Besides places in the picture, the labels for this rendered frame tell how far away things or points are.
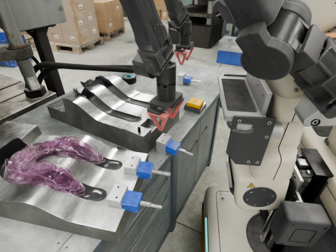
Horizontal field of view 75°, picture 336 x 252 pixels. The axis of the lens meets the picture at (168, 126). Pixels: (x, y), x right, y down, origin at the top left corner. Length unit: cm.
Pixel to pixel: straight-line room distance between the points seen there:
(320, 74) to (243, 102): 26
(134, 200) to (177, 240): 94
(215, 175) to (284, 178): 110
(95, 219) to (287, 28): 53
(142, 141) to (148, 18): 40
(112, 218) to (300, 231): 55
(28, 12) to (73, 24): 321
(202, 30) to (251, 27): 435
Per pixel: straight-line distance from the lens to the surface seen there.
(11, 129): 87
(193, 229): 153
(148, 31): 50
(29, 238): 69
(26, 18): 141
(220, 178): 180
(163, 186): 104
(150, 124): 81
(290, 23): 39
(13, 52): 123
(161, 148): 76
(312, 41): 39
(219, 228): 123
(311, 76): 41
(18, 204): 65
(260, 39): 35
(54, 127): 101
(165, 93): 63
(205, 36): 469
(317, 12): 53
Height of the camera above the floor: 133
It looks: 36 degrees down
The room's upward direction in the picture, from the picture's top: straight up
